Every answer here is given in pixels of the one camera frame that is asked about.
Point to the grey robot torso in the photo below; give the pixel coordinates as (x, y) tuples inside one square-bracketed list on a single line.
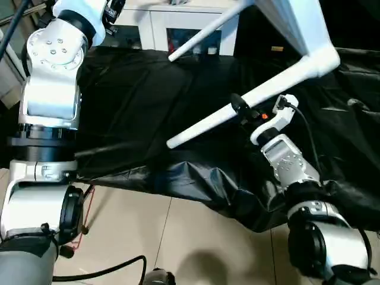
[(23, 264)]

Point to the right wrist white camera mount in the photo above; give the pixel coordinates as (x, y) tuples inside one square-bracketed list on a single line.
[(285, 117)]

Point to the black cabinet with yellow label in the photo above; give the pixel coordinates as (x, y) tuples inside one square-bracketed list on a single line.
[(261, 35)]

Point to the small white jar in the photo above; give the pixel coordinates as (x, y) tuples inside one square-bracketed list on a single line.
[(211, 50), (196, 50)]

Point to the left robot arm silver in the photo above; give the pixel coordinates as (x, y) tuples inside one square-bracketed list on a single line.
[(50, 89)]

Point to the white plastic table leg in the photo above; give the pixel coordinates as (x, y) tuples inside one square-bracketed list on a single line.
[(202, 35), (207, 124)]

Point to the white cabinet with glass doors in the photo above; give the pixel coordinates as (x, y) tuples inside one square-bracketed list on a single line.
[(154, 29)]

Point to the red package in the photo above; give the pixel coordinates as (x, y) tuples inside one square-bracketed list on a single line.
[(170, 44)]

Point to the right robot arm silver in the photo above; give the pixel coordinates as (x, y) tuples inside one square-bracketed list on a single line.
[(285, 160)]

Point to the black work mat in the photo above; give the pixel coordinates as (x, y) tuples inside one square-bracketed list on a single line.
[(133, 104)]

